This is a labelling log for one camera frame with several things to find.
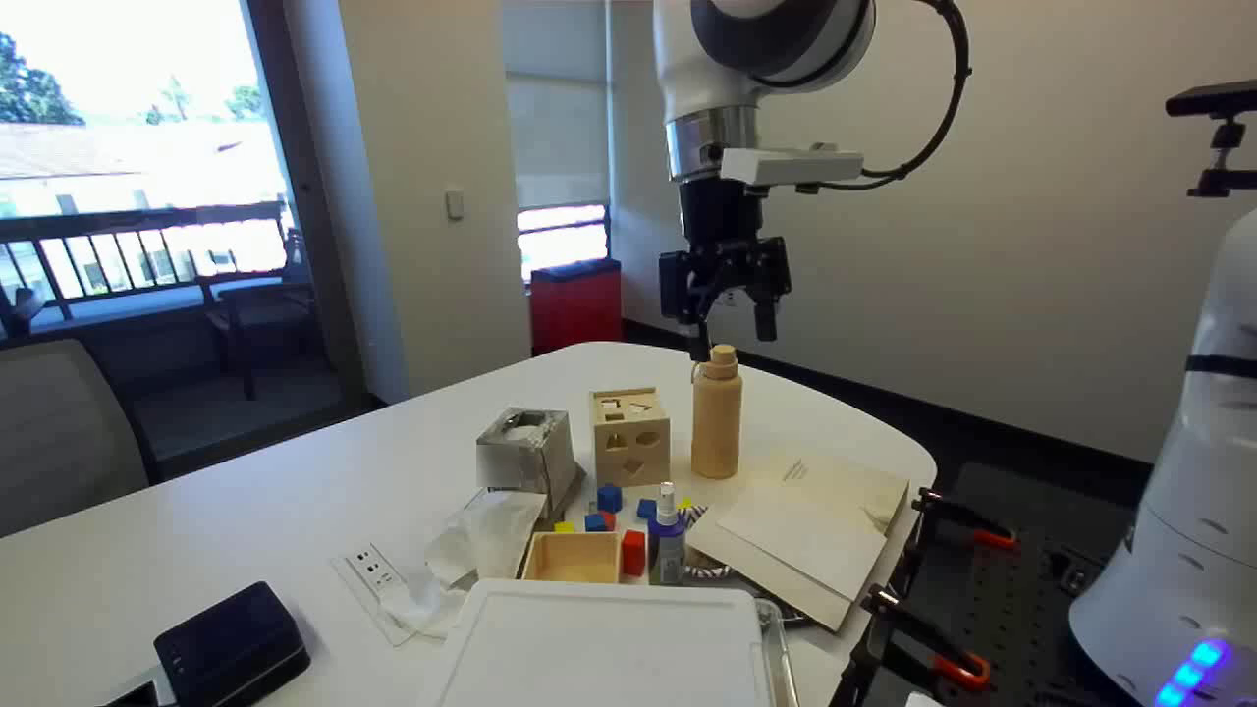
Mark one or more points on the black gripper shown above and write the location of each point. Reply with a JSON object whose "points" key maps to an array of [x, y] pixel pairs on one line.
{"points": [[723, 257]]}

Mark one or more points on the blue and yellow textbook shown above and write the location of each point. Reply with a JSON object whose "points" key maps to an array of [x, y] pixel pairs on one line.
{"points": [[799, 537]]}

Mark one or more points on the yellow arch block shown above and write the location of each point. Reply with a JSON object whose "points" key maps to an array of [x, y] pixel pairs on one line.
{"points": [[562, 526]]}

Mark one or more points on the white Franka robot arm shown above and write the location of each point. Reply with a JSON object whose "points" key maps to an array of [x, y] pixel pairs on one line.
{"points": [[709, 65]]}

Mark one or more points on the blue cloud-shaped wooden block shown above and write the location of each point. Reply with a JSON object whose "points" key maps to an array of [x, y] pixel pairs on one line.
{"points": [[645, 508]]}

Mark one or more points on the blue rectangular wooden block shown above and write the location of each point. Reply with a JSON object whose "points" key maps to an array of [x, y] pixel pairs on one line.
{"points": [[612, 495]]}

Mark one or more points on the blue square wooden block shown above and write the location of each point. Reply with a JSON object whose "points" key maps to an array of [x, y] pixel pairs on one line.
{"points": [[600, 521]]}

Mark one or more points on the red wooden block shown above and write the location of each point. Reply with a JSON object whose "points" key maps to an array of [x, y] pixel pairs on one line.
{"points": [[634, 550]]}

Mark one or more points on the tan bottle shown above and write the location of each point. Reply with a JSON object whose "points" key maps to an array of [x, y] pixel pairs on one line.
{"points": [[717, 416]]}

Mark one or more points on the wooden shape sorter box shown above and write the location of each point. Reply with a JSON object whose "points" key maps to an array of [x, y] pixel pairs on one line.
{"points": [[630, 439]]}

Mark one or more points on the red bin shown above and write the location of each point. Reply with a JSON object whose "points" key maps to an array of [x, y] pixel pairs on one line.
{"points": [[574, 308]]}

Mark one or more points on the small clear bottle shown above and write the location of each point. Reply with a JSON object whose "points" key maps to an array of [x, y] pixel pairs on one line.
{"points": [[671, 537]]}

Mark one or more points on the grey cube box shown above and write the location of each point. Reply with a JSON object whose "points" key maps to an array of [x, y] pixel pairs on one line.
{"points": [[528, 452]]}

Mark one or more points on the white window blind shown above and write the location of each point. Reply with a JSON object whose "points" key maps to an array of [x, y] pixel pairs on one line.
{"points": [[554, 120]]}

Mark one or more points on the wooden tray box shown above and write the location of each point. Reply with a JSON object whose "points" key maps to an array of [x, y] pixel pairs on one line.
{"points": [[571, 556]]}

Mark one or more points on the white crumpled plastic bag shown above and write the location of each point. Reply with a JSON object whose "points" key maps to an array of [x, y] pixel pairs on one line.
{"points": [[485, 543]]}

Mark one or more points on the clear plastic container white lid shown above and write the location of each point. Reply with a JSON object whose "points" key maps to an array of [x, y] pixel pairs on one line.
{"points": [[601, 648]]}

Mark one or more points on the dark balcony chair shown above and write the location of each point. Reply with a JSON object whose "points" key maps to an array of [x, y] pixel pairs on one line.
{"points": [[256, 308]]}

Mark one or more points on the black case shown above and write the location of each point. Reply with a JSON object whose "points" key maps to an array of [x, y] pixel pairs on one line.
{"points": [[228, 644]]}

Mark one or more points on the balcony railing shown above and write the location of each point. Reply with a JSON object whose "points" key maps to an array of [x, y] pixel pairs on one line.
{"points": [[133, 220]]}

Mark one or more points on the grey office chair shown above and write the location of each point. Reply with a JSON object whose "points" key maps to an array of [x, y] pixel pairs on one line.
{"points": [[62, 433]]}

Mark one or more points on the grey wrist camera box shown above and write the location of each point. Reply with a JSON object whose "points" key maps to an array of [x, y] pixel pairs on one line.
{"points": [[791, 166]]}

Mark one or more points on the white light switch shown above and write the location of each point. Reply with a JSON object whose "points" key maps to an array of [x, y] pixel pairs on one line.
{"points": [[452, 204]]}

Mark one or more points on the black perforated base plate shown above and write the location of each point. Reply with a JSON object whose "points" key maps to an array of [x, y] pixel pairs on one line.
{"points": [[1034, 576]]}

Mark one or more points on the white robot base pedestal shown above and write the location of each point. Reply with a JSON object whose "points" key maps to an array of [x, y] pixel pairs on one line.
{"points": [[1185, 522]]}

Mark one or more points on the black camera on mount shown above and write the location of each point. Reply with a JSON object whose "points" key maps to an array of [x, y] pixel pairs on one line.
{"points": [[1223, 102]]}

